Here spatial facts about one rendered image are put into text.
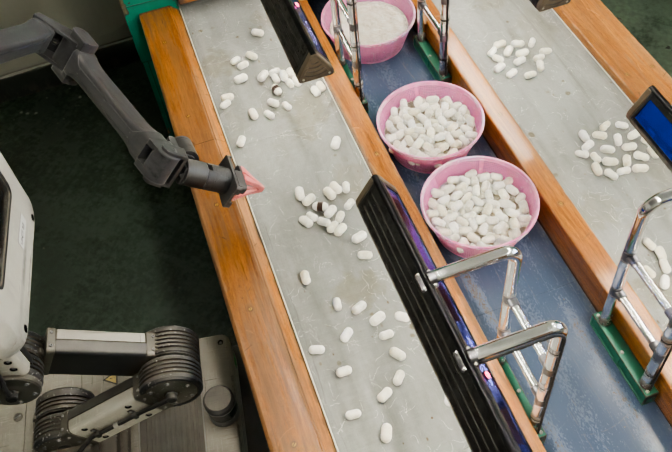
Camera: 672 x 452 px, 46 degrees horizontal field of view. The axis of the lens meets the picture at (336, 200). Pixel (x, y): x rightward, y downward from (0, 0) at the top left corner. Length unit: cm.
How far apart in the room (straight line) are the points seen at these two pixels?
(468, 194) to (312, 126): 45
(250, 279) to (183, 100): 61
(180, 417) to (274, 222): 50
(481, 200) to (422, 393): 50
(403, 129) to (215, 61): 59
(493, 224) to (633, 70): 59
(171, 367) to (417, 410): 49
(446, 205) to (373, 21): 69
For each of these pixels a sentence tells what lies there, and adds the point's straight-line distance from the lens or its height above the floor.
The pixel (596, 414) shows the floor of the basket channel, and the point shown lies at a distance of 171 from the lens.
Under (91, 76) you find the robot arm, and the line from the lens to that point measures 180.
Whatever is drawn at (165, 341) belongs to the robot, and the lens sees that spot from 168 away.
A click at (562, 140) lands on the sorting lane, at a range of 201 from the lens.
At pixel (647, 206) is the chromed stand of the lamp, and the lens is 144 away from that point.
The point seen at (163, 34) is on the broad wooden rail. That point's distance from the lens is 237.
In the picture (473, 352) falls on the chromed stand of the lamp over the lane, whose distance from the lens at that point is 123.
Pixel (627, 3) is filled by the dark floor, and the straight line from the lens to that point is 366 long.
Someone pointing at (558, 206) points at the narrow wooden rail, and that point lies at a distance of 185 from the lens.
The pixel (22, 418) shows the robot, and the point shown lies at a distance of 209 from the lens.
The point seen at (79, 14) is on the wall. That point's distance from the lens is 337.
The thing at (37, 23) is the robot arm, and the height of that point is 116.
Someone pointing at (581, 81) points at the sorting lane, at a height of 74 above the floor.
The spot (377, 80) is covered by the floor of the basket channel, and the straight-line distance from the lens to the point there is 224.
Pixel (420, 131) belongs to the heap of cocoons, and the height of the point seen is 74.
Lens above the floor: 221
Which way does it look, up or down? 51 degrees down
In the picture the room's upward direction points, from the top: 8 degrees counter-clockwise
